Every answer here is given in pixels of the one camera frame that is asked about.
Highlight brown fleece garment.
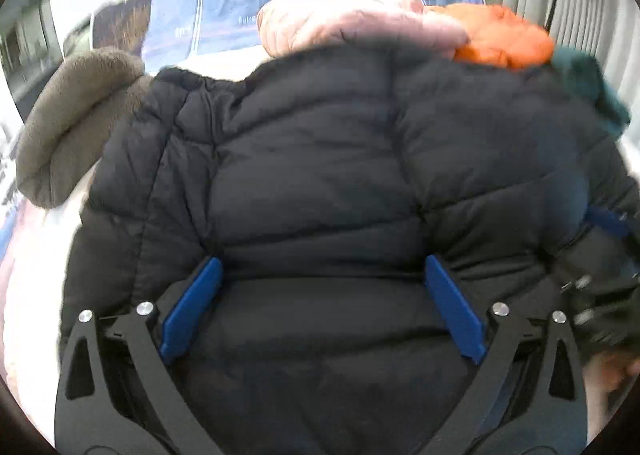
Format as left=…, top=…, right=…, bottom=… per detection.
left=15, top=47, right=153, bottom=210

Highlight tree print cloth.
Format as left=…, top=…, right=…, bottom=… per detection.
left=91, top=0, right=160, bottom=60

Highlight person's right hand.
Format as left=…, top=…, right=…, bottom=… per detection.
left=584, top=350, right=638, bottom=436

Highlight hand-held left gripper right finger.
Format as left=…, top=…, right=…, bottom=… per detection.
left=419, top=255, right=587, bottom=455

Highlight teal garment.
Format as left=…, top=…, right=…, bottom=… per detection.
left=550, top=47, right=632, bottom=138

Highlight black puffer jacket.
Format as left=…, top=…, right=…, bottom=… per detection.
left=59, top=42, right=640, bottom=455

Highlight pink puffer jacket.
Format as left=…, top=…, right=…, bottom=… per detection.
left=257, top=0, right=472, bottom=60

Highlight orange puffer jacket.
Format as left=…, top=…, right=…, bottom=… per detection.
left=425, top=2, right=557, bottom=72

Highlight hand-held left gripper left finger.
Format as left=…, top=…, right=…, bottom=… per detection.
left=54, top=256, right=224, bottom=455

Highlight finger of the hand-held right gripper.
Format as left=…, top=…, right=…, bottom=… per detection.
left=585, top=205, right=635, bottom=240

